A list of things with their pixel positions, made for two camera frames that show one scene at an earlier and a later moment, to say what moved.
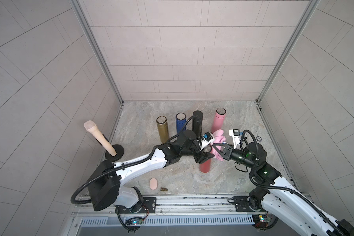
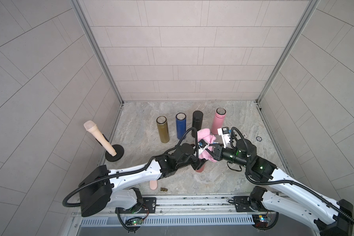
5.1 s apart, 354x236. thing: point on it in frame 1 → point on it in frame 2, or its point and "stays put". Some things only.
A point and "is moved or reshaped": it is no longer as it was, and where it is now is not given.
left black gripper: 200,158 → 197,164
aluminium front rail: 228,205 stays put
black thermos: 197,121 stays put
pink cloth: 219,137 is moved or reshaped
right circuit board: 261,221 stays put
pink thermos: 218,120 stays put
